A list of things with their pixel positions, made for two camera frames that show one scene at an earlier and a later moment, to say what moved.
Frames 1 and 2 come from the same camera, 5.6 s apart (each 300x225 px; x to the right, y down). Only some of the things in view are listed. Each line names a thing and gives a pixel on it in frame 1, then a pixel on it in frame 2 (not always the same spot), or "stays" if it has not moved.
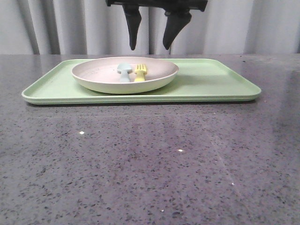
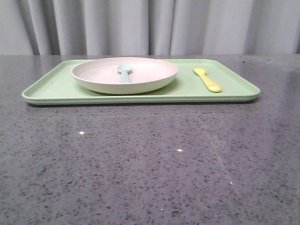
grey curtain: [91, 27] stays
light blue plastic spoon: [124, 70] stays
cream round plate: [101, 74] stays
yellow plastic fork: [140, 71] to [212, 85]
